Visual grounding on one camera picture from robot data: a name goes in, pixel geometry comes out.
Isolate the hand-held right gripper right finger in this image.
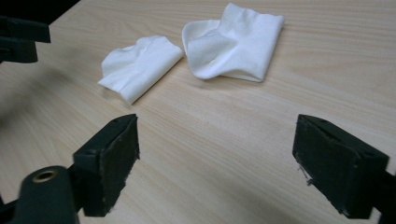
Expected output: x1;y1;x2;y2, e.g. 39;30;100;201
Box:
291;113;390;220

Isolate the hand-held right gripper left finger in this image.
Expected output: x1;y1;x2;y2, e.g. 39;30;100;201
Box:
72;113;141;217

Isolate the white sock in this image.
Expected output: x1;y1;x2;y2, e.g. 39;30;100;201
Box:
181;2;285;83
97;35;185;105

